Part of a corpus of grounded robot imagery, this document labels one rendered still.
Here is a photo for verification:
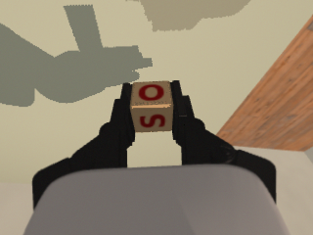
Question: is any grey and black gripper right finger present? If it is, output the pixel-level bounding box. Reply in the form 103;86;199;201
170;80;277;203

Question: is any tan wooden letter block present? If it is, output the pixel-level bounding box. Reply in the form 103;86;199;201
130;80;173;133

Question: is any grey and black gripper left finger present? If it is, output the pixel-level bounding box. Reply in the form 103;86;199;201
32;82;135;210

